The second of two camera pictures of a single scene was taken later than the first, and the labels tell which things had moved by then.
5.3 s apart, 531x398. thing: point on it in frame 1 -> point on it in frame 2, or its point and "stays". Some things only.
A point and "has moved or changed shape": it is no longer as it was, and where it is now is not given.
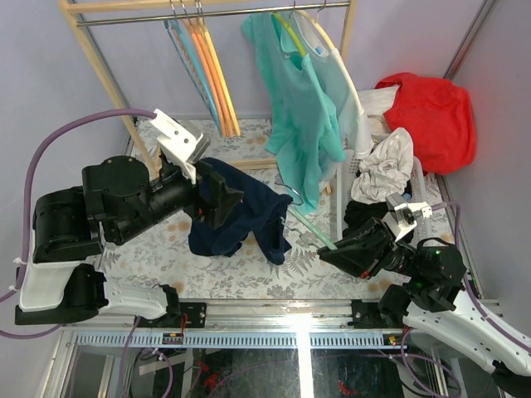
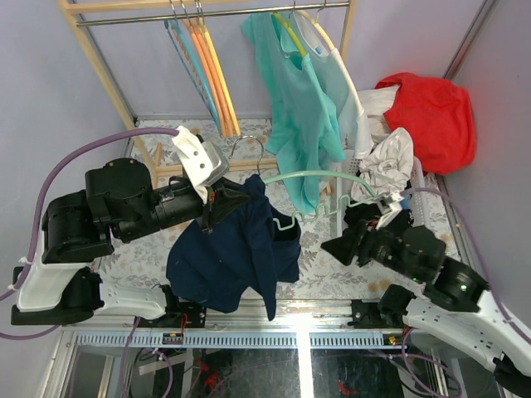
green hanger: x=304 y=222 -> x=374 y=196
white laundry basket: x=424 y=230 stays
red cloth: x=440 y=118 stays
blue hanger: x=198 y=75 stays
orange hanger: x=202 y=44 stays
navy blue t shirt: x=260 y=208 has moved or changed shape
